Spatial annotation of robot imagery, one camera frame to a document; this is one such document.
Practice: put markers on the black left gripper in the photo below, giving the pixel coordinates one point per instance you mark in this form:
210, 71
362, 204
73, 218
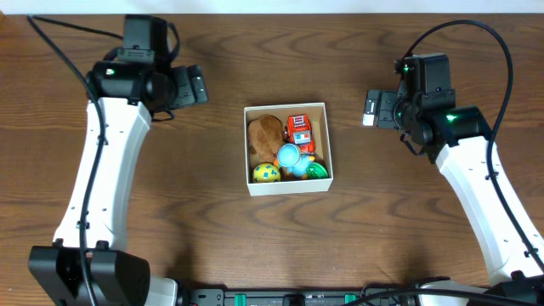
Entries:
197, 83

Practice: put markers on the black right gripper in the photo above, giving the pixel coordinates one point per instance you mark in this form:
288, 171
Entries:
378, 109

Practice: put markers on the red toy fire truck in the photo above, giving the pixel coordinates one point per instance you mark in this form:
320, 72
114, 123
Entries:
299, 132

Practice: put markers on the green ribbed plastic cap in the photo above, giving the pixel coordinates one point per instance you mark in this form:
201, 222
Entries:
316, 171

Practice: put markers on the brown plush toy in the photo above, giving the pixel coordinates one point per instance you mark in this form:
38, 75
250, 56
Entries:
265, 138

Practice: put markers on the orange duck toy blue hat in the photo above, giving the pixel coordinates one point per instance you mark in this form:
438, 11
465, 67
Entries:
294, 161

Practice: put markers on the yellow ball blue letters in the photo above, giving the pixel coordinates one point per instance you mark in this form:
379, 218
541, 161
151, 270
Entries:
266, 173

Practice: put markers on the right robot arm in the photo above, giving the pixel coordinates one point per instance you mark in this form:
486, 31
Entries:
459, 141

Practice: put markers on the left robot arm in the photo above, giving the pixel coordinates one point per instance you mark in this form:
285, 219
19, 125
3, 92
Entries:
133, 86

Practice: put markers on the white cardboard box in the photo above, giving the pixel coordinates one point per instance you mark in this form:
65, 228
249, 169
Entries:
318, 118

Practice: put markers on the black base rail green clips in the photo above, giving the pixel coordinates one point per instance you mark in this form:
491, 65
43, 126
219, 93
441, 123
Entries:
220, 297

